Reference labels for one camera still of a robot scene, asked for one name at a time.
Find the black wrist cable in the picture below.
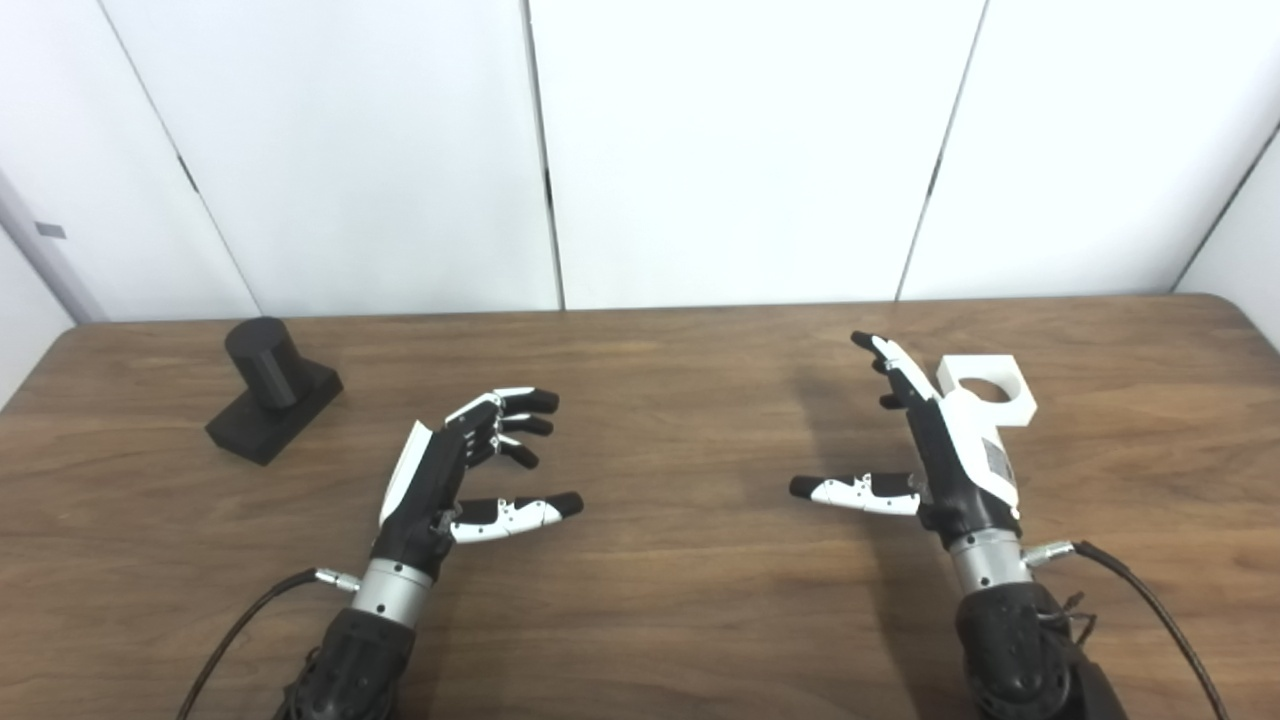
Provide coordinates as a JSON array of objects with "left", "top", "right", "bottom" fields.
[
  {"left": 1022, "top": 540, "right": 1231, "bottom": 720},
  {"left": 175, "top": 567, "right": 363, "bottom": 720}
]

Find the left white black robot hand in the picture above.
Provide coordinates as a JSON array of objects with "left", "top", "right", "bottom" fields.
[{"left": 372, "top": 387, "right": 584, "bottom": 579}]

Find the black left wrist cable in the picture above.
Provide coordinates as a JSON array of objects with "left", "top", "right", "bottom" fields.
[{"left": 175, "top": 567, "right": 363, "bottom": 720}]

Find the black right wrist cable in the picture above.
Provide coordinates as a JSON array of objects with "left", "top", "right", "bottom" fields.
[{"left": 1022, "top": 540, "right": 1231, "bottom": 720}]

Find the white square piece with hole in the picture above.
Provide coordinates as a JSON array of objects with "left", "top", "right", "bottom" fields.
[{"left": 936, "top": 354, "right": 1038, "bottom": 429}]

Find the black peg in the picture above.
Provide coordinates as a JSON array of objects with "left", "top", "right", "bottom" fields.
[{"left": 205, "top": 316, "right": 344, "bottom": 467}]

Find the gray wall corner post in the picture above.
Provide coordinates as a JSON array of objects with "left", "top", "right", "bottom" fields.
[{"left": 0, "top": 170, "right": 109, "bottom": 323}]

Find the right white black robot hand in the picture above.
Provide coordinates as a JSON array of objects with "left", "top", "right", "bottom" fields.
[{"left": 789, "top": 331, "right": 1023, "bottom": 549}]

